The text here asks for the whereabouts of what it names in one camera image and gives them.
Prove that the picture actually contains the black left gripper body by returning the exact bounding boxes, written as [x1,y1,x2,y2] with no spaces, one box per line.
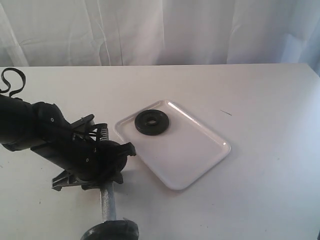
[30,102,125,183]

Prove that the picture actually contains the chrome dumbbell bar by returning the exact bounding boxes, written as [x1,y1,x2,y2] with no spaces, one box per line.
[94,124,118,223]

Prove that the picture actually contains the black weight plate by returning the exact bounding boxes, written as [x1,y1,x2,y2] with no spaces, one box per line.
[81,219,140,240]
[134,109,170,136]

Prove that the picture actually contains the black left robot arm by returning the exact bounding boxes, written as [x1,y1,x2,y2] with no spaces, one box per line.
[0,96,136,182]

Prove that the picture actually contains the white rectangular tray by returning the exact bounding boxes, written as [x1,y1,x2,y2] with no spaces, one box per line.
[114,100,231,191]

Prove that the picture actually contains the white curtain backdrop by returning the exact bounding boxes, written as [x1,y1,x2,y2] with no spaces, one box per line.
[0,0,320,73]

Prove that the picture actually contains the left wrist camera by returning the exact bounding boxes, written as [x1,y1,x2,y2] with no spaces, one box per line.
[71,114,95,133]

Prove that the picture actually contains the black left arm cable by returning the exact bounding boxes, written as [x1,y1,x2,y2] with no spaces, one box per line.
[0,67,27,98]

